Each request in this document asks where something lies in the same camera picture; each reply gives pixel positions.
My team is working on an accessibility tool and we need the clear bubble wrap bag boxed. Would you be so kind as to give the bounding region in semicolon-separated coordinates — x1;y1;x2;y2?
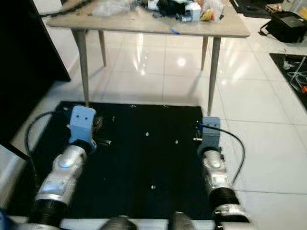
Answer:
92;0;133;18

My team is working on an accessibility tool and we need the black crumpled trash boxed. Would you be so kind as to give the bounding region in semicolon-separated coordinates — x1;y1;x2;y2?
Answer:
157;0;188;18

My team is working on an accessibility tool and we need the black cabinet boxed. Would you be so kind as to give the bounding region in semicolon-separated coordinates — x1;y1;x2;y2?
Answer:
0;0;71;145

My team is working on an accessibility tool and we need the large black floor mat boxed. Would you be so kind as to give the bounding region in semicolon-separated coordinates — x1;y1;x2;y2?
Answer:
2;101;243;221

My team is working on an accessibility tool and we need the beige table with tapered legs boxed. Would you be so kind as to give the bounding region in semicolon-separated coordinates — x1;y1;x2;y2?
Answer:
46;0;251;116

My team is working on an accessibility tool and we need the black left robot foot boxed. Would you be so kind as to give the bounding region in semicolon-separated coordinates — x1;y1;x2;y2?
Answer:
105;216;138;230

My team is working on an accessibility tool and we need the black robot foot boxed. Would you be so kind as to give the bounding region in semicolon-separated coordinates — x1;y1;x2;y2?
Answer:
167;211;198;230
105;216;138;230

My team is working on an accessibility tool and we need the black right robot foot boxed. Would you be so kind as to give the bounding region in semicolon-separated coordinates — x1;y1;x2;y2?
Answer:
167;211;198;230

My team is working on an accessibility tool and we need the white carton box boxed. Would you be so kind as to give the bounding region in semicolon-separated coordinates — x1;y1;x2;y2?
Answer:
187;2;203;23

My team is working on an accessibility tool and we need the clear bag with yellow snack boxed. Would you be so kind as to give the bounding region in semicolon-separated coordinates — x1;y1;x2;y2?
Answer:
200;0;225;23

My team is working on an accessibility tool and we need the black mat with tools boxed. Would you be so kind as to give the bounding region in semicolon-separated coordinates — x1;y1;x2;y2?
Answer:
269;52;307;112

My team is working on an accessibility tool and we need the black bag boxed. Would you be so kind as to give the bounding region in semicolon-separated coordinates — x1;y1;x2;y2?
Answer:
259;10;307;44

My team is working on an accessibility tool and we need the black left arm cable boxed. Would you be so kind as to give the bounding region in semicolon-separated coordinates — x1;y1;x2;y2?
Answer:
25;111;73;192

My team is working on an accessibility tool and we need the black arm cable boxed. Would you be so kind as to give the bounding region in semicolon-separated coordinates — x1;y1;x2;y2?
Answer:
25;111;73;192
200;123;247;187

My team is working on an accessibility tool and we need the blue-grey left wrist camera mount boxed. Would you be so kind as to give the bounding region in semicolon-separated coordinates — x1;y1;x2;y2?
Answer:
68;105;97;153

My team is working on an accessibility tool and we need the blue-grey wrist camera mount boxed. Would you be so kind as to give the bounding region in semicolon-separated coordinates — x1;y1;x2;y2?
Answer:
68;105;97;153
199;116;222;155

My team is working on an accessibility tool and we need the black cord on table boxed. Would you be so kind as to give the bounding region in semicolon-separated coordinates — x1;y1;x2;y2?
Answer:
38;0;93;19

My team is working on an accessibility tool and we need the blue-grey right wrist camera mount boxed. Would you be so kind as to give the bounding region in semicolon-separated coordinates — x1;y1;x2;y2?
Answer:
199;116;222;155

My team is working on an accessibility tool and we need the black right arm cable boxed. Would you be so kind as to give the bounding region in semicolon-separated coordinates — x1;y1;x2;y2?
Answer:
200;123;247;187

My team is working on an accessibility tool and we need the white cable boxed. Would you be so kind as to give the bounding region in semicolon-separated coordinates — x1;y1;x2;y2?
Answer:
284;57;307;88

